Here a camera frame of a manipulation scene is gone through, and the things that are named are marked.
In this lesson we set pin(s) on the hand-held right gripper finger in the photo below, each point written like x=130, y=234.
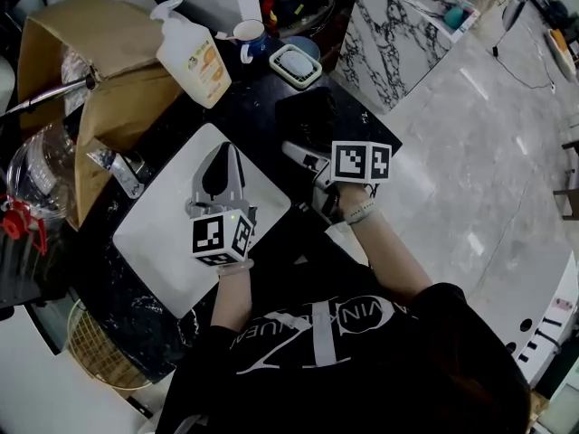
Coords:
x=298, y=152

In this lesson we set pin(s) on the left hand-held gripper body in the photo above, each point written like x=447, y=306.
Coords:
x=212, y=238

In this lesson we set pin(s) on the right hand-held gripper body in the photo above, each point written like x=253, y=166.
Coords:
x=357, y=163

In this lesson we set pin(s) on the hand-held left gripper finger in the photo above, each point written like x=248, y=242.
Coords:
x=201, y=179
x=237, y=174

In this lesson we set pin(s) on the person's left forearm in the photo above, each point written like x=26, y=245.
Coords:
x=230, y=301

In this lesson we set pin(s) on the person's right forearm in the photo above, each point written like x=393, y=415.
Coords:
x=393, y=265

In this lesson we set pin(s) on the pale green soap dish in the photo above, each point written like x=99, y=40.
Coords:
x=311, y=79

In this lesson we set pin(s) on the chrome faucet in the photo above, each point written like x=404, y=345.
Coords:
x=122, y=170

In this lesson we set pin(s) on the pale blue soap bar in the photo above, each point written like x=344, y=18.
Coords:
x=296, y=63

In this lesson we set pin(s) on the blue round bowl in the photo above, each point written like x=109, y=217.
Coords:
x=310, y=45

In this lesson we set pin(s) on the white marble cabinet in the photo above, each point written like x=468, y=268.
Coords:
x=398, y=61

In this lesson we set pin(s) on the brown cardboard box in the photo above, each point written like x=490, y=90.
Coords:
x=117, y=102

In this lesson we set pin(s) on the blue and white mug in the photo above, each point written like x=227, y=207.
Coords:
x=253, y=39

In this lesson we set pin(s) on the white pump soap bottle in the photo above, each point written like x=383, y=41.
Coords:
x=194, y=57

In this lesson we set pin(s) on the metal tube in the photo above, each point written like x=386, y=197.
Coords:
x=50, y=93

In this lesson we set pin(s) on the teal object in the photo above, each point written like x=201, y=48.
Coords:
x=452, y=16

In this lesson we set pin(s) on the black oven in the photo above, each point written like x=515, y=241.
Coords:
x=27, y=278

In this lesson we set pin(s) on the studio light on stand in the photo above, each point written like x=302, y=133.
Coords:
x=511, y=14

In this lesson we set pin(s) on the person's black printed t-shirt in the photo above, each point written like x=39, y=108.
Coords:
x=362, y=400

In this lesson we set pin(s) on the white curved counter with holes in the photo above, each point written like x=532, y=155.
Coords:
x=565, y=278

